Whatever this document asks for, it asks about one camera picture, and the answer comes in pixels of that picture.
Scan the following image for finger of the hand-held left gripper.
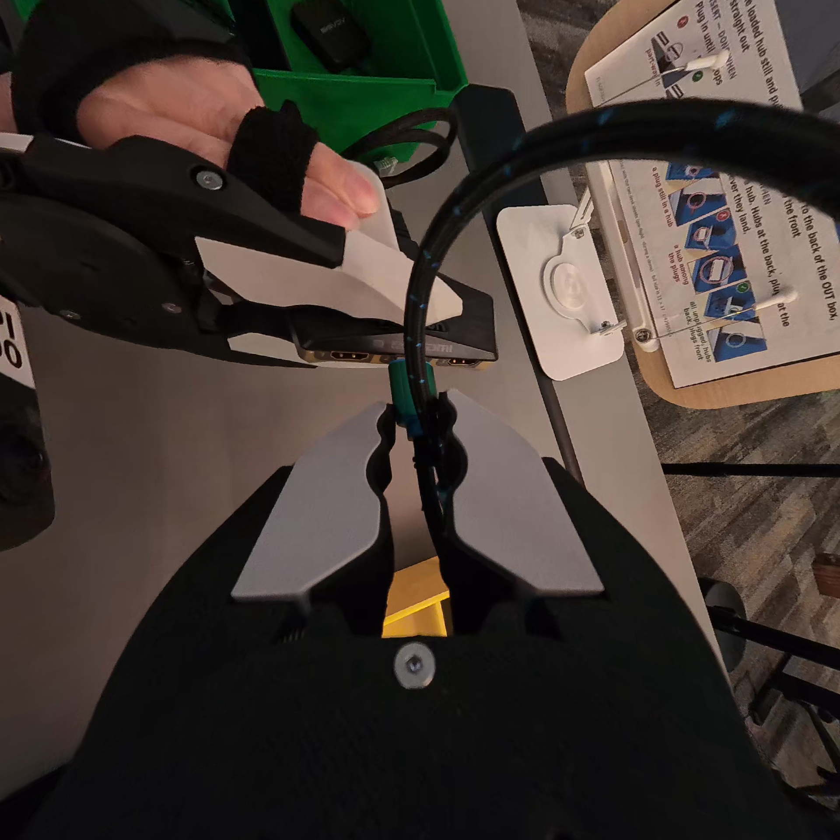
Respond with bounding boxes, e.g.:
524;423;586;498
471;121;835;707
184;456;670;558
226;328;317;368
196;161;466;326

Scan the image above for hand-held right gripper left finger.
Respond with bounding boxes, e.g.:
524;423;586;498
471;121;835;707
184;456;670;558
230;400;395;603

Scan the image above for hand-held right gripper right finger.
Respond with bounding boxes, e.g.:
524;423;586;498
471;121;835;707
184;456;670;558
438;390;606;601

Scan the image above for yellow plastic bin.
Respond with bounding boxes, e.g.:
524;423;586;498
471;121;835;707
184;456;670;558
382;558;454;637

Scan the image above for green plastic bin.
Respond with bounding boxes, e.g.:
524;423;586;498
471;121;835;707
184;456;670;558
249;0;468;168

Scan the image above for black braided cable green plugs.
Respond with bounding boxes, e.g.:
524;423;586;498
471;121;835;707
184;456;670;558
388;98;840;546

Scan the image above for person's left hand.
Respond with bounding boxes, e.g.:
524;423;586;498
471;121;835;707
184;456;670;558
75;62;383;229

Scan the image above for black wrist brace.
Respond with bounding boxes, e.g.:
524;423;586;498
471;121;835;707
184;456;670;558
12;0;258;144

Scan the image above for white stand base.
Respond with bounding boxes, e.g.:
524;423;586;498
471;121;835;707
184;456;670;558
497;203;626;382

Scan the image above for black flat pad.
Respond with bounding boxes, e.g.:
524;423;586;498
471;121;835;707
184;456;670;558
453;84;546;224

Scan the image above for black stand legs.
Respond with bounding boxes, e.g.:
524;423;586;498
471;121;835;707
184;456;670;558
661;461;840;815

